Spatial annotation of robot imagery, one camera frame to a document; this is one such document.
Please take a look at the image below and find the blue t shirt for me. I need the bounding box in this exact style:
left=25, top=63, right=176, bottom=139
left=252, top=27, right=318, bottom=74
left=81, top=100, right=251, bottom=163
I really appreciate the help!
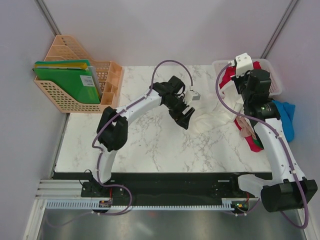
left=272, top=100, right=296, bottom=143

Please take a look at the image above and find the white plastic basket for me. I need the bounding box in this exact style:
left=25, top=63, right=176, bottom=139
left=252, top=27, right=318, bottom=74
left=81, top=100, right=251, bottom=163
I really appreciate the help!
left=211, top=58, right=283, bottom=98

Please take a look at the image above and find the white slotted cable duct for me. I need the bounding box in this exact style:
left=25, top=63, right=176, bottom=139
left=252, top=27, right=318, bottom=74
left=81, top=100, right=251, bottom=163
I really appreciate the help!
left=45, top=199, right=248, bottom=211

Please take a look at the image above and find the white t shirt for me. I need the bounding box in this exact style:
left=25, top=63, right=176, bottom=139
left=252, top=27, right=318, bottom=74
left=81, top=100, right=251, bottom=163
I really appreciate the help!
left=189, top=81, right=244, bottom=135

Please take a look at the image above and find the green file folder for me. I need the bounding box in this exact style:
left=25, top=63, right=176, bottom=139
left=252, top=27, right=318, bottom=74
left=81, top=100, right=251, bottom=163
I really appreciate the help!
left=33, top=59, right=101, bottom=104

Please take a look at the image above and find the red t shirt on table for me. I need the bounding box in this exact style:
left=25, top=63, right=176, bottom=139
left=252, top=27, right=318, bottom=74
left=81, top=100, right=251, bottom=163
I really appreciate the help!
left=234, top=116, right=263, bottom=153

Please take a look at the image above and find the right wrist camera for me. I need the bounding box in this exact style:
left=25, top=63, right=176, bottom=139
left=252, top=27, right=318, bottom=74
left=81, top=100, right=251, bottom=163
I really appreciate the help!
left=235, top=52, right=254, bottom=78

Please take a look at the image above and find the beige pink t shirt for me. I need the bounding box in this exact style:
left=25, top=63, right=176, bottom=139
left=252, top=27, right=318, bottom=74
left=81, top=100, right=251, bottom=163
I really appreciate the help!
left=235, top=116, right=257, bottom=140

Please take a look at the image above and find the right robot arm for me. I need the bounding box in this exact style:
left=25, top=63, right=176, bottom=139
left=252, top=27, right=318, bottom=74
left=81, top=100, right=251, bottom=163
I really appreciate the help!
left=229, top=69, right=318, bottom=213

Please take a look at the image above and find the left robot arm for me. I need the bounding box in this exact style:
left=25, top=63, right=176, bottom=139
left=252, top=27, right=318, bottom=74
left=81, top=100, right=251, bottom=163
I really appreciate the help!
left=91, top=76, right=200, bottom=197

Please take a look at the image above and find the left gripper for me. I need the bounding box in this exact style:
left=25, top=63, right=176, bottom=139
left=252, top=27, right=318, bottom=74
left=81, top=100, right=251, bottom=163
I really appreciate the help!
left=164, top=97, right=195, bottom=131

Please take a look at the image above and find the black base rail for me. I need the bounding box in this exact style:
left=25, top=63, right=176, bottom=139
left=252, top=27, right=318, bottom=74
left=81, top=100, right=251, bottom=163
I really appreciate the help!
left=53, top=171, right=254, bottom=206

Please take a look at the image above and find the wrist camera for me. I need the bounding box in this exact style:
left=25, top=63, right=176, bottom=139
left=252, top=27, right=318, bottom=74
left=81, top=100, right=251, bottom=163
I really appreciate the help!
left=235, top=52, right=254, bottom=78
left=184, top=89, right=201, bottom=105

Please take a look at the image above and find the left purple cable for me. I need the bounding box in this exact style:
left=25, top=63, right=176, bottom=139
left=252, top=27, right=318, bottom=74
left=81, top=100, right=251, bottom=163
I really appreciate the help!
left=46, top=59, right=194, bottom=228

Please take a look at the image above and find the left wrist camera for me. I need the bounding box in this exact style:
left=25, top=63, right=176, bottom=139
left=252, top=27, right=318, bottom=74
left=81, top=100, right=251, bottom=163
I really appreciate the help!
left=184, top=89, right=201, bottom=105

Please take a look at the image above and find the red t shirt in basket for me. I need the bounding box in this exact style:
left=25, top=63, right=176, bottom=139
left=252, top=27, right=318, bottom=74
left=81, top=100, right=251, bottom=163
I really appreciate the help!
left=218, top=61, right=271, bottom=97

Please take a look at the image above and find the peach plastic file organizer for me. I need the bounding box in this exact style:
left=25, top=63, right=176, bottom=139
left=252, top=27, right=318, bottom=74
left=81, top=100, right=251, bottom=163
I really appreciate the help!
left=33, top=35, right=124, bottom=114

